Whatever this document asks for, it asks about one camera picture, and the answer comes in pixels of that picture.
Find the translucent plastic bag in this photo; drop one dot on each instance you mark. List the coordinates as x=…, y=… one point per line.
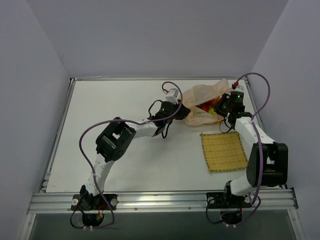
x=199, y=94

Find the green fake pear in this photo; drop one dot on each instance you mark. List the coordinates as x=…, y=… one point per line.
x=211, y=111

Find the aluminium front rail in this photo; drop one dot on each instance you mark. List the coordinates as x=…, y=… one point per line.
x=159, y=201

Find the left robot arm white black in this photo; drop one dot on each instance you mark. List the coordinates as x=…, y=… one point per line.
x=114, y=140

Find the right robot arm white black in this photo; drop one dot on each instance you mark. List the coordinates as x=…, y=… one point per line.
x=267, y=159

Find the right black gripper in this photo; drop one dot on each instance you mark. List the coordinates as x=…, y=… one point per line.
x=221, y=105

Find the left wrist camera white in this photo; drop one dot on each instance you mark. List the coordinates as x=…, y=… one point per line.
x=172, y=96

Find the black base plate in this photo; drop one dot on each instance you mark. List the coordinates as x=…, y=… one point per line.
x=220, y=200
x=87, y=202

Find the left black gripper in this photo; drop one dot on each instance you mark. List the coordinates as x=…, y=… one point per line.
x=182, y=111

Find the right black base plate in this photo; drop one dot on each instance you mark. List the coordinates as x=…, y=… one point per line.
x=220, y=200

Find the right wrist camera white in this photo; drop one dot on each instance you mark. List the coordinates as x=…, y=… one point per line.
x=236, y=86

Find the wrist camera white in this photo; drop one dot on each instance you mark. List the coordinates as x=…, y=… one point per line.
x=172, y=96
x=236, y=86

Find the yellow woven bamboo mat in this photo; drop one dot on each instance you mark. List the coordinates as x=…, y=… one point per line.
x=223, y=152

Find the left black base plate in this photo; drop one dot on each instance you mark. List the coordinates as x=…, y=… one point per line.
x=87, y=202

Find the red fake fruit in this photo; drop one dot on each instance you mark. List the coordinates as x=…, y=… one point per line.
x=206, y=106

